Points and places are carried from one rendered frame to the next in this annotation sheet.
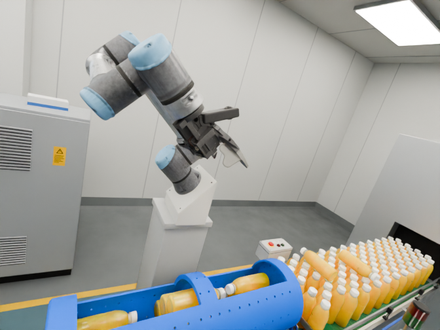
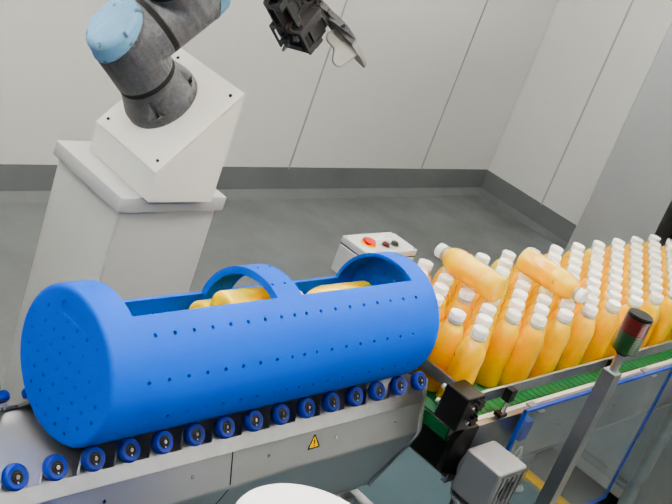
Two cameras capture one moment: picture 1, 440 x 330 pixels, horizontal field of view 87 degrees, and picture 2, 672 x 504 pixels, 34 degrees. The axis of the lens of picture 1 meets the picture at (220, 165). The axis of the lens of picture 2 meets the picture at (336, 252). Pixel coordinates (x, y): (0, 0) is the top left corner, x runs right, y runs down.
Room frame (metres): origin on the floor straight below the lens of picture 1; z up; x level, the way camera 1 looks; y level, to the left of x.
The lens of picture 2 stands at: (-1.20, 0.44, 2.11)
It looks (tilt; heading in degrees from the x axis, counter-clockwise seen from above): 22 degrees down; 342
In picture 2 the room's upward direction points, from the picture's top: 21 degrees clockwise
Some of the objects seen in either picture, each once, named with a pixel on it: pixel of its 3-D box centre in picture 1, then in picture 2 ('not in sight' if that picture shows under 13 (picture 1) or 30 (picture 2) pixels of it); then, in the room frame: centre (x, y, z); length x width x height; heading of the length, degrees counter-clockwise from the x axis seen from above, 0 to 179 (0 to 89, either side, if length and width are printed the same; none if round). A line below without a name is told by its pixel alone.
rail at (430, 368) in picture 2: (288, 304); (409, 351); (0.98, -0.53, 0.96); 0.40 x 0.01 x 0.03; 34
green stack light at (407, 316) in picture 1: (413, 319); (628, 340); (0.86, -0.99, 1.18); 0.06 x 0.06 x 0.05
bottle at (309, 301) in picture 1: (304, 307); (441, 351); (0.96, -0.60, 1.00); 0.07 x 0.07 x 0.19
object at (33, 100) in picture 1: (48, 102); not in sight; (1.70, 1.36, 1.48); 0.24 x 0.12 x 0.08; 130
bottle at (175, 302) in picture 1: (196, 300); (258, 304); (0.66, -0.05, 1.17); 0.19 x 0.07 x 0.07; 124
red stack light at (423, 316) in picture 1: (418, 311); (636, 324); (0.86, -0.99, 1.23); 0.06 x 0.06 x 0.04
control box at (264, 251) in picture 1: (274, 250); (374, 258); (1.30, -0.47, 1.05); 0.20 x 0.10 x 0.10; 124
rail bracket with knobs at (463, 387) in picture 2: not in sight; (457, 406); (0.80, -0.62, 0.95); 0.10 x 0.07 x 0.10; 34
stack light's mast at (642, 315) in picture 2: (412, 319); (627, 342); (0.86, -0.99, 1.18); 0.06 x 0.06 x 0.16
